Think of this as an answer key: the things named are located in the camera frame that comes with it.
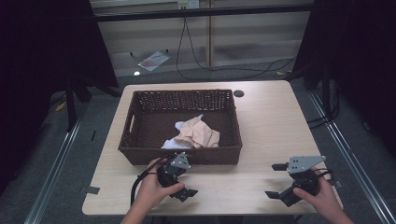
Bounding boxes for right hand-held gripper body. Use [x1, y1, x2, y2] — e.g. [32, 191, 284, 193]
[278, 155, 327, 208]

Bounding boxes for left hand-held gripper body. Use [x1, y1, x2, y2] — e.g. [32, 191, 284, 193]
[156, 151, 192, 189]

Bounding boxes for white cloth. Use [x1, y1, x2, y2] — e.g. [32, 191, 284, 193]
[161, 120, 194, 150]

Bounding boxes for beige cloth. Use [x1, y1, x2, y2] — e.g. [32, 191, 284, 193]
[173, 114, 221, 149]

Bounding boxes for brown wicker basket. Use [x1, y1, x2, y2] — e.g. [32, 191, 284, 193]
[118, 89, 244, 166]

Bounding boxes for person's left hand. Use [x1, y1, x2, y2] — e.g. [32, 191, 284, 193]
[134, 157, 186, 213]

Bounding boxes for person's right hand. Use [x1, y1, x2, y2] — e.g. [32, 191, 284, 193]
[292, 167, 341, 217]

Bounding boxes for clear plastic bag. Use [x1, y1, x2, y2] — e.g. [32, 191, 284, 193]
[137, 50, 172, 73]

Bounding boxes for black metal stand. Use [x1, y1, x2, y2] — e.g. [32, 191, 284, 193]
[64, 76, 94, 133]

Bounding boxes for black curtain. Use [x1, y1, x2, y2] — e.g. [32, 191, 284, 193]
[291, 0, 396, 158]
[0, 0, 120, 190]

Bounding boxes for black horizontal bar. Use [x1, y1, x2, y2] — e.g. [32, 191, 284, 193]
[92, 4, 315, 23]

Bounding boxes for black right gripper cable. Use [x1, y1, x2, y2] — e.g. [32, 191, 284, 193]
[313, 167, 333, 182]

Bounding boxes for metal floor rail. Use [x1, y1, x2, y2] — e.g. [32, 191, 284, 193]
[23, 102, 90, 224]
[308, 91, 396, 224]

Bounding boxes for black floor cables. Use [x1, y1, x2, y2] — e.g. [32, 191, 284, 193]
[305, 87, 341, 131]

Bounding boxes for long black hanging cable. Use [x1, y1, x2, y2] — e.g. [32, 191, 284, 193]
[175, 17, 297, 81]

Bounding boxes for white wall socket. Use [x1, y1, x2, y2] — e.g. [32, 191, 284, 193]
[177, 0, 200, 10]

